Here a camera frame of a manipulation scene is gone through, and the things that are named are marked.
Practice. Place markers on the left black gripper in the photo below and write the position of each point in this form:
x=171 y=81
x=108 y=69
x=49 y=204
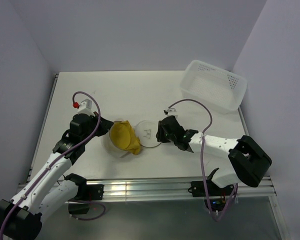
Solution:
x=103 y=124

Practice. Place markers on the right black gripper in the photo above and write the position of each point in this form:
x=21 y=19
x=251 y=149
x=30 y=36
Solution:
x=159 y=135

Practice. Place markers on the yellow bra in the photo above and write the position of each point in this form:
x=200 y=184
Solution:
x=123 y=136

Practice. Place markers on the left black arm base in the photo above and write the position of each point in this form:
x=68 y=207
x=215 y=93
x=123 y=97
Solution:
x=92 y=192

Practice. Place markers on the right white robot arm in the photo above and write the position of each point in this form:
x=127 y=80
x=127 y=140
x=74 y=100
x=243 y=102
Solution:
x=247 y=163

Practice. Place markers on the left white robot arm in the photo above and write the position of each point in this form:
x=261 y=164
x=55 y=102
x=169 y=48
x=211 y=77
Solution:
x=22 y=217

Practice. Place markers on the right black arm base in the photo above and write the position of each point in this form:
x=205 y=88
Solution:
x=197 y=189

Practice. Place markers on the white plastic basket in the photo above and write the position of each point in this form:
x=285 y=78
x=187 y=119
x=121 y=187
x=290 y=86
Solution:
x=218 y=89

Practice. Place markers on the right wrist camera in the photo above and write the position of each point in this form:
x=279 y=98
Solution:
x=171 y=112

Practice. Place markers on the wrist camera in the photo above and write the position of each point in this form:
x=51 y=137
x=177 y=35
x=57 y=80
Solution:
x=85 y=107
x=171 y=112

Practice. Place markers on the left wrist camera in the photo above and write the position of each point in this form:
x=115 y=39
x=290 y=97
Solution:
x=85 y=107

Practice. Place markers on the aluminium rail frame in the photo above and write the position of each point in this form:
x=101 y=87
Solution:
x=156 y=174

